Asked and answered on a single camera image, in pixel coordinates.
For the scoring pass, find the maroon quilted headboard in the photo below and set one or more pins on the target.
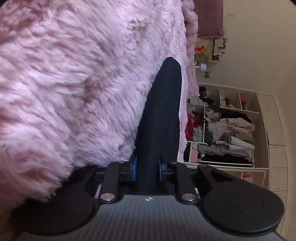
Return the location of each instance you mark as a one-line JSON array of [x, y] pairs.
[[210, 18]]

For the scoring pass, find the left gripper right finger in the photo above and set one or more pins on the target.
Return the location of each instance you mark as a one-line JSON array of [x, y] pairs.
[[165, 167]]

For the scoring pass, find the cluttered nightstand items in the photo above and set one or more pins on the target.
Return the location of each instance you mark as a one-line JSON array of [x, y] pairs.
[[208, 51]]

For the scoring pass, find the pink fluffy blanket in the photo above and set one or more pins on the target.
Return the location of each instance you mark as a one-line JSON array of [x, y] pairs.
[[75, 76]]

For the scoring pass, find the black pants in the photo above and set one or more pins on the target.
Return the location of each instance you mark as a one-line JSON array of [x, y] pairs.
[[158, 133]]

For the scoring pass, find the pile of clothes in wardrobe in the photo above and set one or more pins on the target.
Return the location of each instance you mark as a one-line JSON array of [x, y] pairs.
[[216, 133]]

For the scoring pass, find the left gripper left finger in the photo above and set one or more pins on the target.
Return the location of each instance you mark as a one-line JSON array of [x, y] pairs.
[[128, 169]]

